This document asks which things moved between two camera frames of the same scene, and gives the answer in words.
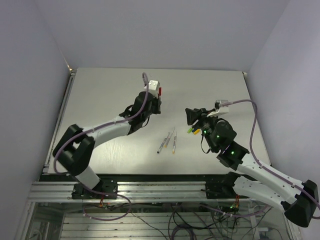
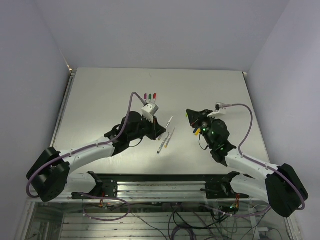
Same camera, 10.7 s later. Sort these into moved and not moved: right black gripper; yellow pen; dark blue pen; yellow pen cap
Moved: yellow pen
Not moved: dark blue pen; yellow pen cap; right black gripper
